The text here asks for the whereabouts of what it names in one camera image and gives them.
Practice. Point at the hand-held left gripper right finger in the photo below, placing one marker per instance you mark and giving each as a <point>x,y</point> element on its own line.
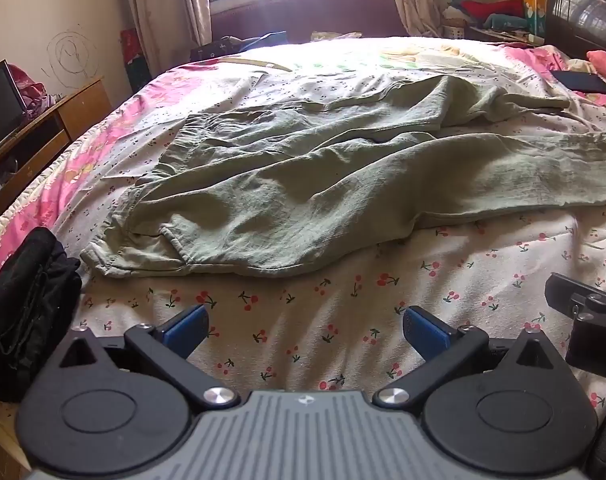
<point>425,332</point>

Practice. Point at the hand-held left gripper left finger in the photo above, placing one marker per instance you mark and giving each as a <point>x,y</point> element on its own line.
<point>185,331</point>

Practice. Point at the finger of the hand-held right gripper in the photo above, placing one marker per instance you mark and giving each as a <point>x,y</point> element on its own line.
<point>570,292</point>

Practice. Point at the green pants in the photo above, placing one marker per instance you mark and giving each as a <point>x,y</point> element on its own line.
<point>323,180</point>

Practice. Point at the cherry print bed sheet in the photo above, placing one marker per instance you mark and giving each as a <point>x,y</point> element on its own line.
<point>363,320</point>

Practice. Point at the black cloth bundle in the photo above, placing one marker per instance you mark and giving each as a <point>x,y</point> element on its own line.
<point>30,300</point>

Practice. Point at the pink floral bedspread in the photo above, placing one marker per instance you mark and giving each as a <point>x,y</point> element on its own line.
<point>83,160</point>

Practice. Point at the black tablet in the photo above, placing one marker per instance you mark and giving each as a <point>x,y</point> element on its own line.
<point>583,82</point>

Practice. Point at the wooden television cabinet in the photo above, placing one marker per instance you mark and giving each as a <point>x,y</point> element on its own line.
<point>58,120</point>

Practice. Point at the dark patterned bag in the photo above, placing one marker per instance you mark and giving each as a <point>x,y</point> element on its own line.
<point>215,49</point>

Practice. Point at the pink cloth behind television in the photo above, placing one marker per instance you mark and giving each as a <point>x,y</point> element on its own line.
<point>30,87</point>

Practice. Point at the pile of clothes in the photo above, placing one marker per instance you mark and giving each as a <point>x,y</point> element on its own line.
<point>483,15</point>

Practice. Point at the blue cloth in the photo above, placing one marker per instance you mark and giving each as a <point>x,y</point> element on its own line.
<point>268,41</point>

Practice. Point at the purple padded window bench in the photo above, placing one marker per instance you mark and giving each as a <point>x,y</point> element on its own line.
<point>308,15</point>

